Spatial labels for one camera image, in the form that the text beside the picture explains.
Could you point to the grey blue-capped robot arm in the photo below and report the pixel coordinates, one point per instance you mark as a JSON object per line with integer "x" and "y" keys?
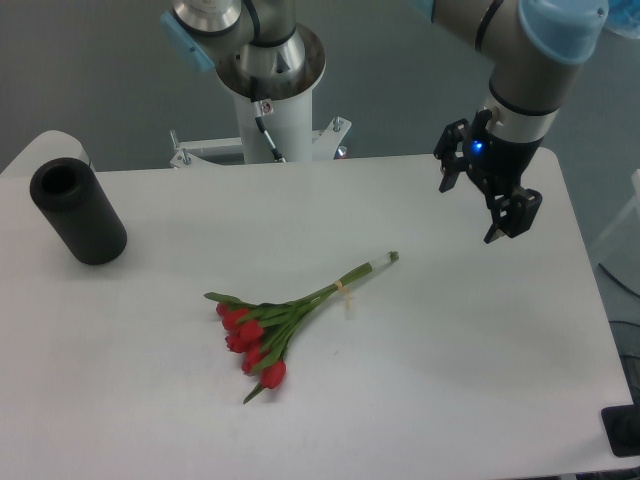
{"x": 537, "y": 47}

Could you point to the black cylindrical vase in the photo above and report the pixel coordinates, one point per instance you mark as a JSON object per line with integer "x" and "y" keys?
{"x": 69, "y": 195}

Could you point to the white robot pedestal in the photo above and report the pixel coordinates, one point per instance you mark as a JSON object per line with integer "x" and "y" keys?
{"x": 272, "y": 90}

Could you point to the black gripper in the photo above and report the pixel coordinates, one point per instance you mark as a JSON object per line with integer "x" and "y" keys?
{"x": 496, "y": 166}

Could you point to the blue plastic bag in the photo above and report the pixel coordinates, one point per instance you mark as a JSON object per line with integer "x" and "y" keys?
{"x": 623, "y": 18}

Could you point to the red tulip bouquet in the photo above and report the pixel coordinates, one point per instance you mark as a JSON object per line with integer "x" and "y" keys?
{"x": 262, "y": 332}

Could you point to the black device at table edge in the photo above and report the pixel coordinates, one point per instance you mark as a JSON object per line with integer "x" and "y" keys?
{"x": 622, "y": 429}

